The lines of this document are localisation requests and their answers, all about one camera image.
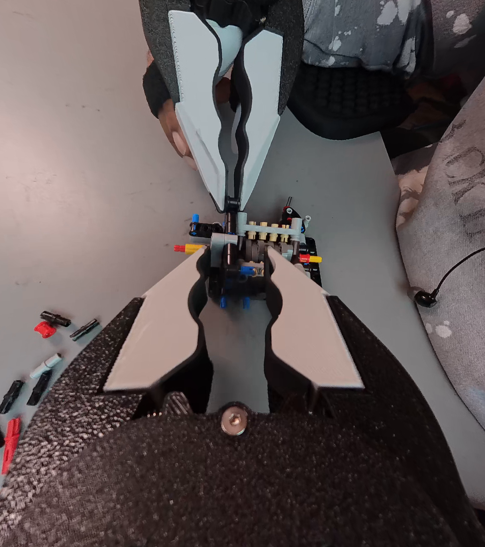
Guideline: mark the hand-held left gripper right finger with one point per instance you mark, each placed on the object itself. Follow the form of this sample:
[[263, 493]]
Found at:
[[315, 342]]

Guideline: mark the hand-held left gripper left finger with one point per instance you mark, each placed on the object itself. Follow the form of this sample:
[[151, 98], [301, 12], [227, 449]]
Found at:
[[157, 342]]

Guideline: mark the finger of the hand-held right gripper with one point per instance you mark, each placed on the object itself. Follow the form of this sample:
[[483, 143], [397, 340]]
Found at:
[[266, 85], [193, 85]]

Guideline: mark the toy brick engine model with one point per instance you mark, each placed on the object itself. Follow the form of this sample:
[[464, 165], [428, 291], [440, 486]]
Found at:
[[264, 248]]

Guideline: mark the short black brick pin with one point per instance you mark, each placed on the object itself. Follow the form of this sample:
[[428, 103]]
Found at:
[[232, 204]]

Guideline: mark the person's right forearm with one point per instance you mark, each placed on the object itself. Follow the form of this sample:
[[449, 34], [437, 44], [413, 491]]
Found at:
[[353, 25]]

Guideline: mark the person's right hand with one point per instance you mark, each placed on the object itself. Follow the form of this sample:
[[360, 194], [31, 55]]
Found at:
[[178, 136]]

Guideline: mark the black office chair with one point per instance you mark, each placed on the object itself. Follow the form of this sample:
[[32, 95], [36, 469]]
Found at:
[[349, 102]]

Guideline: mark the scattered small brick pieces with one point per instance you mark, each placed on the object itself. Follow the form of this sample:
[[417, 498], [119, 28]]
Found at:
[[46, 329]]

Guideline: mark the person's grey printed sweatshirt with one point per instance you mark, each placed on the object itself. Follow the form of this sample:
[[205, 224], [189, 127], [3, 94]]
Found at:
[[473, 213]]

